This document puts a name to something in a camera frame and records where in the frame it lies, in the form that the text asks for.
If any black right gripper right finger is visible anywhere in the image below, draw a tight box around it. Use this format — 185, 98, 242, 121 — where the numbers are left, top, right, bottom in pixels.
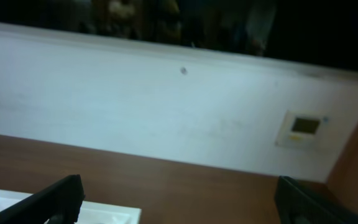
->
274, 176, 358, 224

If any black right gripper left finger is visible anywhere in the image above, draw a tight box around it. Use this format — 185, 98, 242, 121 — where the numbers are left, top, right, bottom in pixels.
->
0, 174, 85, 224

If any white cutlery tray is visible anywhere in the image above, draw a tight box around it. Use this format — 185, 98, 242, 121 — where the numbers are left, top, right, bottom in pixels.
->
0, 190, 142, 224

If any white wall thermostat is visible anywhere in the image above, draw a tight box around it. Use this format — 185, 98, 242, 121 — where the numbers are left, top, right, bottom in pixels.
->
275, 110, 329, 150

